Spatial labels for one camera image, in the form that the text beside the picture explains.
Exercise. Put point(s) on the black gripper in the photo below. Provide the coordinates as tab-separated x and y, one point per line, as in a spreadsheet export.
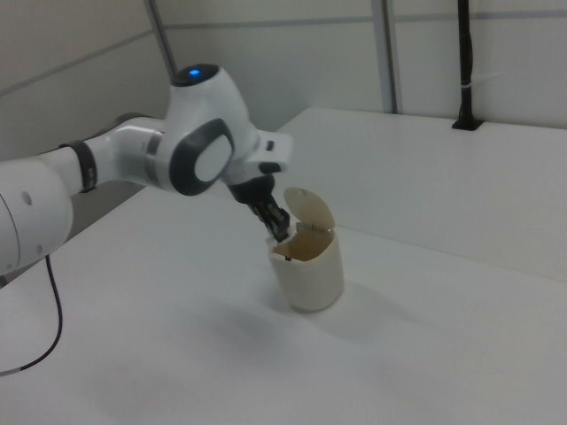
254	190

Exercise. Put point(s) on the white paper trash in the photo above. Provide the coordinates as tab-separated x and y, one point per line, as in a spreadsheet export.
271	240

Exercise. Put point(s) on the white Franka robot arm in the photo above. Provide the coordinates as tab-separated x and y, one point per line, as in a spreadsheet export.
204	110

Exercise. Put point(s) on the small white lidded bin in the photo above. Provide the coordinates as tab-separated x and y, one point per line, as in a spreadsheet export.
310	279

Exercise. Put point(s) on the black pole with clamp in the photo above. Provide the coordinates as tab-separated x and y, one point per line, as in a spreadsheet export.
466	66

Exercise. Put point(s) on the grey partition post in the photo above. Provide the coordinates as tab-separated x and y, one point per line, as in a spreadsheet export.
390	57
163	35

